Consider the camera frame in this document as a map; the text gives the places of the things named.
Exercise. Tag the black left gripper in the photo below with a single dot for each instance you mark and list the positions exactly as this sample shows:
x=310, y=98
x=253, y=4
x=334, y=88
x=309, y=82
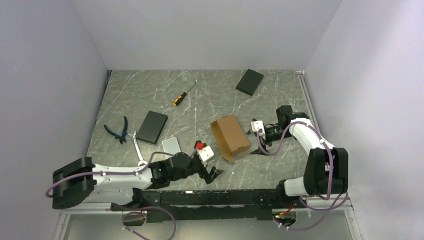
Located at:
x=208, y=177

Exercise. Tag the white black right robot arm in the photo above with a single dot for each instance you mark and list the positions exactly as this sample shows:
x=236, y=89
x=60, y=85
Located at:
x=326, y=171

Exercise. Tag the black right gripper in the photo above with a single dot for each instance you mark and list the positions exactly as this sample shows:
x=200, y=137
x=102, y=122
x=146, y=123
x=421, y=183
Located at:
x=258, y=151

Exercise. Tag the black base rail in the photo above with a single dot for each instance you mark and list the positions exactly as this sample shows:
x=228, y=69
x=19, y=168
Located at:
x=259, y=204

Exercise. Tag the black box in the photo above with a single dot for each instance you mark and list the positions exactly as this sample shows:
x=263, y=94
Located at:
x=151, y=128
x=249, y=82

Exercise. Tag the silver wrench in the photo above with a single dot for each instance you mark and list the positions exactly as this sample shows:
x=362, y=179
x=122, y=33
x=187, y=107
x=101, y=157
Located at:
x=132, y=136

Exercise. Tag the yellow black screwdriver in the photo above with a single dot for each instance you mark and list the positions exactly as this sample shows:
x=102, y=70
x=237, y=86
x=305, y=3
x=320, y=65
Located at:
x=181, y=97

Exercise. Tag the brown cardboard box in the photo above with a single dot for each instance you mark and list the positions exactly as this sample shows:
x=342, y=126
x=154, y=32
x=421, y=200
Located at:
x=229, y=136

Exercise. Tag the black box far right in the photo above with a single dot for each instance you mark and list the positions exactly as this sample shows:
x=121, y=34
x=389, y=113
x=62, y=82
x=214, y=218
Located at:
x=249, y=82

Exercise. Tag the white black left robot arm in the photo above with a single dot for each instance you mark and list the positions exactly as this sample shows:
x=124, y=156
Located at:
x=82, y=181

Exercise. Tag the black box near left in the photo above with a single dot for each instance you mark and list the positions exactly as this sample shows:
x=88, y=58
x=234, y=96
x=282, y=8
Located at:
x=151, y=128

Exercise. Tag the aluminium frame rail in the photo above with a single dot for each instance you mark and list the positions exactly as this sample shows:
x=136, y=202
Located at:
x=70, y=224

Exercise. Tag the white plastic case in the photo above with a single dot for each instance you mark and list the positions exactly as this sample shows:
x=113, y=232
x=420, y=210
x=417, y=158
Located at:
x=171, y=146

